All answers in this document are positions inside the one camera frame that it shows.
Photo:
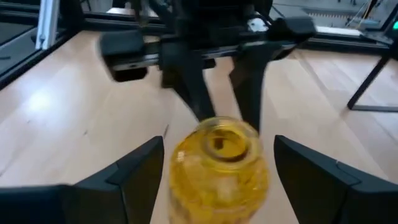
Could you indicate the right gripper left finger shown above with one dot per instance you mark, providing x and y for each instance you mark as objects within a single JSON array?
[{"x": 133, "y": 186}]

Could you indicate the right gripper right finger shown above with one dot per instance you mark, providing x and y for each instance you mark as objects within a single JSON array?
[{"x": 317, "y": 193}]

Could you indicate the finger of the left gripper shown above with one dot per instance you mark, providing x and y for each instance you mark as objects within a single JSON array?
[
  {"x": 250, "y": 87},
  {"x": 189, "y": 77}
]

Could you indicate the yellow diamond-pattern glass vase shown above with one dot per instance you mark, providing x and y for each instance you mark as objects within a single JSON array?
[{"x": 217, "y": 180}]

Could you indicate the wooden shelf with black frame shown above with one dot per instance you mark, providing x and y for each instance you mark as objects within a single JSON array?
[{"x": 369, "y": 82}]

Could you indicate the silver bracket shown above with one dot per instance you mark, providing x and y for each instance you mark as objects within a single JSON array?
[{"x": 46, "y": 25}]

